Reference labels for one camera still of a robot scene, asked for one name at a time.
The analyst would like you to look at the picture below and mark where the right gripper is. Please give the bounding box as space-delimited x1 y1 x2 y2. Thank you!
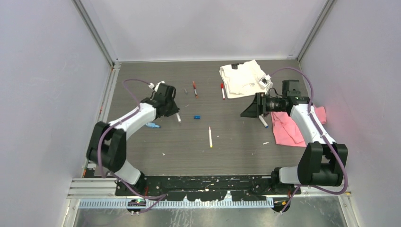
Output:
240 92 285 118

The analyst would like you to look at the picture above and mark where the white acrylic marker grey tip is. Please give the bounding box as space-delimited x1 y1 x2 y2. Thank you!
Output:
176 113 182 123

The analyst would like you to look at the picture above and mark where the white red marker pen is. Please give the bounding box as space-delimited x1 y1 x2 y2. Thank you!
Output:
221 87 226 100

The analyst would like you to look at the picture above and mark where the white pen yellow end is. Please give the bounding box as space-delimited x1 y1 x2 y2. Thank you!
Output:
208 126 213 148

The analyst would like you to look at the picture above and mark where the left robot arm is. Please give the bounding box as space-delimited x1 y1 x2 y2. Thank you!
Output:
86 81 179 195

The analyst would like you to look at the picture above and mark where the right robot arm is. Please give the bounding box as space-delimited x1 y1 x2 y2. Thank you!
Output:
240 80 348 193

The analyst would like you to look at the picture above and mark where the white blue marker pen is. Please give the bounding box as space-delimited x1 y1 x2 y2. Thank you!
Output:
259 115 269 128

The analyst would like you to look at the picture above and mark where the orange brown gel pen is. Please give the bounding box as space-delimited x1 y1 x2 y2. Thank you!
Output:
192 81 199 99

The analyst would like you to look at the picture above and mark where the light blue highlighter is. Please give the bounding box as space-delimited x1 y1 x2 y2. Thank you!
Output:
145 122 161 128

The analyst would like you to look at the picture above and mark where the white folded cloth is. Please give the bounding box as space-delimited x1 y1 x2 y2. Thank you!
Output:
219 60 268 99

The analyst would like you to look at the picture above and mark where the pink cloth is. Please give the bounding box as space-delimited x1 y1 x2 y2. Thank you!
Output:
270 112 307 148

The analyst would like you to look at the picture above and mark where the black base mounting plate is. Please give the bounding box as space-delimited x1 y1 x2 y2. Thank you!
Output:
115 175 295 201

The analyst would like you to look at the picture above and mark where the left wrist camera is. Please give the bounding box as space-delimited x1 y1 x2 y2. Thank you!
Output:
148 81 165 92

